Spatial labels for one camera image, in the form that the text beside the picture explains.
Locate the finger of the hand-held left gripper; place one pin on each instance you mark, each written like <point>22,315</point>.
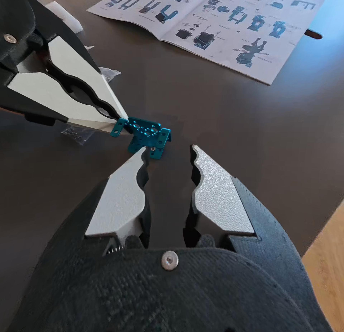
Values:
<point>78,66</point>
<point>40,90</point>

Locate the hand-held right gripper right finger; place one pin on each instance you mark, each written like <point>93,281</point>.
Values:
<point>220,200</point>

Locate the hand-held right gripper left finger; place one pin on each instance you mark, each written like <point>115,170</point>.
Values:
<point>118,200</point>

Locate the blue metal bracket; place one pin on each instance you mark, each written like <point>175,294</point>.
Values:
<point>135,146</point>

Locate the clear plastic bag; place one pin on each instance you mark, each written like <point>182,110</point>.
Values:
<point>110,73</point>

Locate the white foam piece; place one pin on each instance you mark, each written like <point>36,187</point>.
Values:
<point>67,14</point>

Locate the small clear bag of hardware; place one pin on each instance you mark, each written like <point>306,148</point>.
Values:
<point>74,135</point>

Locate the illustrated instruction booklet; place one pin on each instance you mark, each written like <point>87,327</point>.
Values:
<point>282,41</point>

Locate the small brown tab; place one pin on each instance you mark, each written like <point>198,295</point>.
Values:
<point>314,33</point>

